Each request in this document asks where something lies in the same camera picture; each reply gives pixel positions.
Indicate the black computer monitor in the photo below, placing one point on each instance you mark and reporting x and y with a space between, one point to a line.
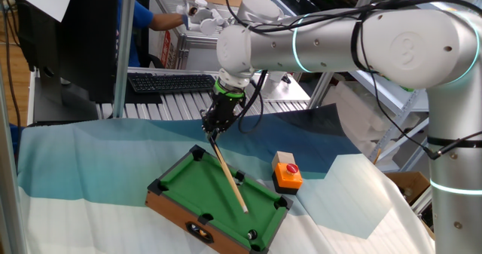
86 39

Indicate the brown cardboard box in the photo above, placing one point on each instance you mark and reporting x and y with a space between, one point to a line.
406 182

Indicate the grey background robot arm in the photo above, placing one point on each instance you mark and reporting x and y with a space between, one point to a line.
260 9

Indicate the mini green pool table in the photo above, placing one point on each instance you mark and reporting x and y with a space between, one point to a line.
196 186

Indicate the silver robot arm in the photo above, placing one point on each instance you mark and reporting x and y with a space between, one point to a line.
339 46

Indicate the person in blue shirt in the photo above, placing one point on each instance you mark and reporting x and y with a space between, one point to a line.
145 16

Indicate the black desk mat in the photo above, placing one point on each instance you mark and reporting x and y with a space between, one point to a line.
143 97

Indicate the black keyboard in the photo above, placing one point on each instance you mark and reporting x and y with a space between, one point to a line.
169 83

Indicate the bare person forearm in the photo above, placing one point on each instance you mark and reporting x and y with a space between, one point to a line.
167 21

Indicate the white metal shelf rack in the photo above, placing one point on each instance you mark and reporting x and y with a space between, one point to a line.
399 99

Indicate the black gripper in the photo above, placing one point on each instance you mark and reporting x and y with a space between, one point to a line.
224 112

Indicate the red white sign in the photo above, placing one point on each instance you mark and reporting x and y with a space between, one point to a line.
165 50

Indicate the blue gloved hand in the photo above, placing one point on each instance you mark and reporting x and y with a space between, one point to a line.
185 22

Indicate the black pool ball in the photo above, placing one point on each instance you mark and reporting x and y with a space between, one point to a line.
252 234

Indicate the orange emergency button box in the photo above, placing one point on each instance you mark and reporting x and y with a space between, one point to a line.
286 178

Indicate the green object on shelf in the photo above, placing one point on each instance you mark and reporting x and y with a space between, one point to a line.
404 89

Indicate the white handheld device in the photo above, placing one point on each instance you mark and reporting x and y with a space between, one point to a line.
207 26

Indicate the wooden pool cue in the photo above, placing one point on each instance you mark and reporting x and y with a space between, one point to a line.
229 175

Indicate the blue pool ball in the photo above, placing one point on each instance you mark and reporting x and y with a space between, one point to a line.
193 227

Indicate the plain wooden block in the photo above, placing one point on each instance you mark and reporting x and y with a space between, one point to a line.
282 158

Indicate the orange pool ball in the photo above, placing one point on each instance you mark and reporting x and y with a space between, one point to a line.
203 233

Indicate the black office chair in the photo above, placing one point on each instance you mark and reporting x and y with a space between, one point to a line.
152 62

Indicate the blue white tablecloth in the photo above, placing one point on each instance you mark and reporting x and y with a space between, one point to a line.
94 163

